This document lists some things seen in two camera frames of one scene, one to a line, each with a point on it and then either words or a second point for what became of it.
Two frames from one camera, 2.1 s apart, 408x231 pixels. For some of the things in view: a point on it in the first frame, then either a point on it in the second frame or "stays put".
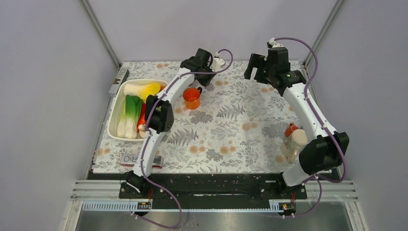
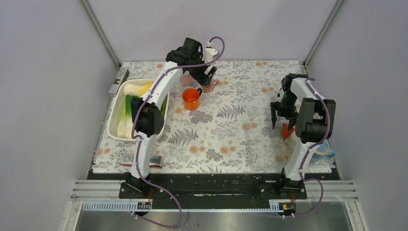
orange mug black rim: (191, 96) stays put
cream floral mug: (296, 139) stays put
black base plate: (214, 187) stays put
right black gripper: (257, 61) → (292, 115)
